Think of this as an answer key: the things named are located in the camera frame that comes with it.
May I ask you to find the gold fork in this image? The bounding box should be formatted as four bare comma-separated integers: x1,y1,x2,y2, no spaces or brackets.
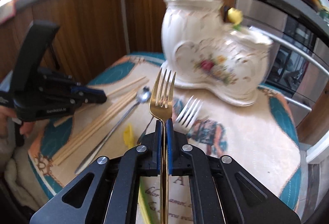
149,70,176,223

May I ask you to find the yellow green plastic utensil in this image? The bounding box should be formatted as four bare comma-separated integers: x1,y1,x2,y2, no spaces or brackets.
123,124,135,149

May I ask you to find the person's left hand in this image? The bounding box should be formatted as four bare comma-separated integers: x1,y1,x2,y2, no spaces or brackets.
0,105,36,138

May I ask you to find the silver fork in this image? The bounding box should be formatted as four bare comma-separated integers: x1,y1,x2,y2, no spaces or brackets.
174,96,202,131

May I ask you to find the wooden chopstick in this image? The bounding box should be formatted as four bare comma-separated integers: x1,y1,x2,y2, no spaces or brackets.
52,85,145,163
53,76,147,127
77,80,150,114
53,90,139,166

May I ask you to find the silver flower-head spoon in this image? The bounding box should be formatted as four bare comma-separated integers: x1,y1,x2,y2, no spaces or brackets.
75,86,151,175

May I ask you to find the white floral ceramic utensil holder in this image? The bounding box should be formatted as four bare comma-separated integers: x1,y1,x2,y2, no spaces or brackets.
161,0,273,107

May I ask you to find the quilted horse print mat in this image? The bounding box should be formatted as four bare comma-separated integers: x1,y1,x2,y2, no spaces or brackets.
28,53,301,209

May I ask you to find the yellow tulip plastic utensil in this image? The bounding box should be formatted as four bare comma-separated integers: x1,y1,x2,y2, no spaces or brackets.
227,7,243,31

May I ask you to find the stainless steel oven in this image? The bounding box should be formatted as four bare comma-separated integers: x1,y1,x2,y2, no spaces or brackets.
236,0,328,125

